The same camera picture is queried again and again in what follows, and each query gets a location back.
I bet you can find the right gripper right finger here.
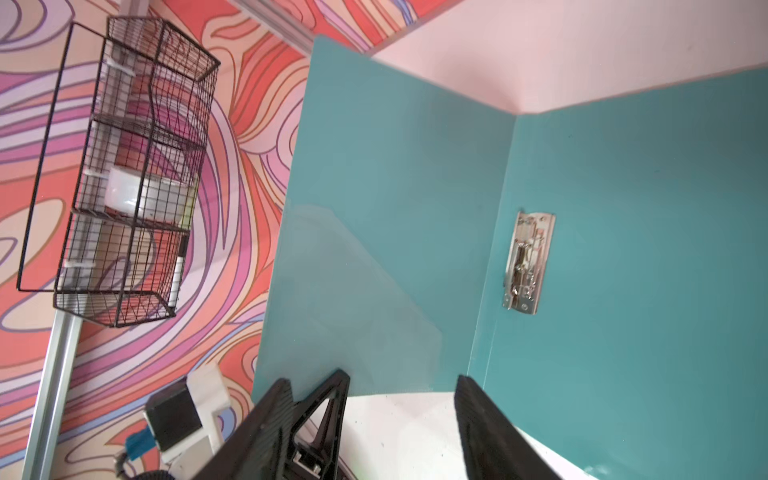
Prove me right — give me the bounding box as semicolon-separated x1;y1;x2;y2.
454;375;559;480

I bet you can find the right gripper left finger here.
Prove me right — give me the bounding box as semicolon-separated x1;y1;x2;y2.
196;369;350;479

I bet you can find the teal folder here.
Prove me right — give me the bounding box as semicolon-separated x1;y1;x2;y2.
252;37;767;479

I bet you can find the metal folder clip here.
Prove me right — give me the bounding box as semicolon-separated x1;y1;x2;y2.
502;211;556;315

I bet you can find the black white marker pen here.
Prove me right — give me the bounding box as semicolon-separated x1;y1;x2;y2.
168;234;189;312

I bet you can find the black wire basket left wall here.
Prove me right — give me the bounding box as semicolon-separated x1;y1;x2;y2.
16;16;220;328

